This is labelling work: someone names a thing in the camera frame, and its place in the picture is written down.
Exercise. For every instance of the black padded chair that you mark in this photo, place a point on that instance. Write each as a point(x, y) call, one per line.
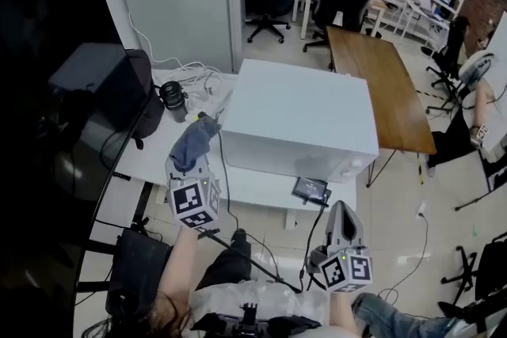
point(138, 265)

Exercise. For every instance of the person's leg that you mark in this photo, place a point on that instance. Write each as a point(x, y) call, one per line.
point(227, 265)
point(400, 322)

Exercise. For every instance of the person's left forearm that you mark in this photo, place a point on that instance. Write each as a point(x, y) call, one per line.
point(178, 265)

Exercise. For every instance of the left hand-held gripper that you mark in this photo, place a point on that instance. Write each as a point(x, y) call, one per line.
point(194, 202)

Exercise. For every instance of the person's white shirt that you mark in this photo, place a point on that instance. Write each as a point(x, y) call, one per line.
point(257, 297)

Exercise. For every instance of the black high-back office chair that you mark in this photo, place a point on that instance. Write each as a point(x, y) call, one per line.
point(340, 8)

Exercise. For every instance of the person's right forearm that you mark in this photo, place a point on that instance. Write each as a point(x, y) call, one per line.
point(342, 316)

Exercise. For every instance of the person's left leg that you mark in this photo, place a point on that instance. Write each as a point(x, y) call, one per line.
point(227, 265)

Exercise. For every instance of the white microwave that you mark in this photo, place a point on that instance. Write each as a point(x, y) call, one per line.
point(301, 111)

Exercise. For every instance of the white floor power strip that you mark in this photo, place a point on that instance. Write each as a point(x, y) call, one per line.
point(422, 210)

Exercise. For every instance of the small yellow tag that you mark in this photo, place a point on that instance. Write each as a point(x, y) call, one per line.
point(193, 116)

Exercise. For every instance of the brown wooden table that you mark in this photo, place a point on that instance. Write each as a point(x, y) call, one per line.
point(380, 91)

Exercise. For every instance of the black backpack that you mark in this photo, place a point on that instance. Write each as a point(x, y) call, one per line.
point(142, 103)

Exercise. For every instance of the black floor stand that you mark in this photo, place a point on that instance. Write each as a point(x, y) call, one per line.
point(483, 196)

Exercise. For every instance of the small black screen device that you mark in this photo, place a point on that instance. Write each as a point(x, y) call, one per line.
point(310, 188)

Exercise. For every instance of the large black curved monitor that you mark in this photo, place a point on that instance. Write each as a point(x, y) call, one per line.
point(47, 130)

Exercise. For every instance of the black camera lens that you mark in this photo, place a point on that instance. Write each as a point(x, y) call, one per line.
point(173, 99)

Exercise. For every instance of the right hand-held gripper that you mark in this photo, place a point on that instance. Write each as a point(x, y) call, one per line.
point(344, 271)

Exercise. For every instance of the black chest mount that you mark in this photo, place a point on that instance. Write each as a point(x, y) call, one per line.
point(253, 324)

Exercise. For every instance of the person's right leg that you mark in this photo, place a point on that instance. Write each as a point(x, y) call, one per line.
point(400, 322)

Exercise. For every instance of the grey metal cabinet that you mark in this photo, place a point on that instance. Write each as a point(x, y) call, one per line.
point(178, 0)

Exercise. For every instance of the dark blue cloth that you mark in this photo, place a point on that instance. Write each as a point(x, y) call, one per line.
point(192, 142)

